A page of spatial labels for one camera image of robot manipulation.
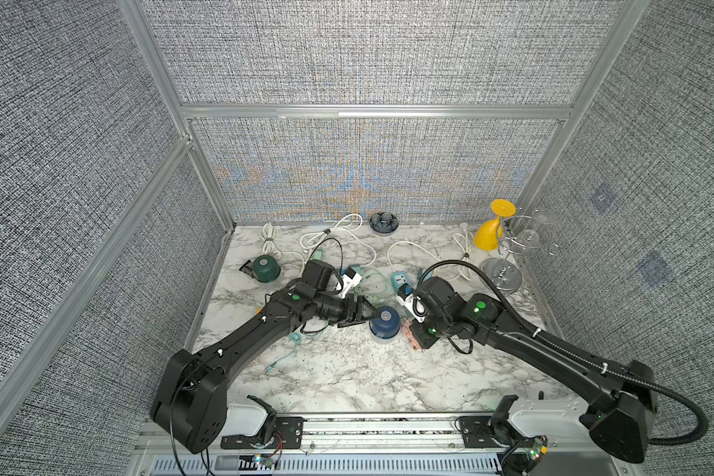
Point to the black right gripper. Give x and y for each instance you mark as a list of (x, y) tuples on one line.
[(423, 340)]

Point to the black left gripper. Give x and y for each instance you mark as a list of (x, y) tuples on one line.
[(348, 318)]

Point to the navy blue meat grinder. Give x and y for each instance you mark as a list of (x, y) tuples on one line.
[(385, 324)]

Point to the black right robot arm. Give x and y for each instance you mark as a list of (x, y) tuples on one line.
[(622, 400)]

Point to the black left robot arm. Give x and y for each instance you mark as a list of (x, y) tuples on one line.
[(191, 403)]

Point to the dark green meat grinder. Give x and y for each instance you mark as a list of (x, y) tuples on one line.
[(263, 269)]

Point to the teal power strip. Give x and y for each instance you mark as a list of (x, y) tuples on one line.
[(401, 281)]

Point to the black grinder blade lid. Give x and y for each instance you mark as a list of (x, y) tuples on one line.
[(384, 223)]

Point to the yellow plastic goblet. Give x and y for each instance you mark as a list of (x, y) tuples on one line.
[(488, 234)]

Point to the clear wine glass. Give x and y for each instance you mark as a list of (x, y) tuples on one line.
[(529, 239)]

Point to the chrome wire glass rack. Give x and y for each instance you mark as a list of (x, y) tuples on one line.
[(503, 270)]

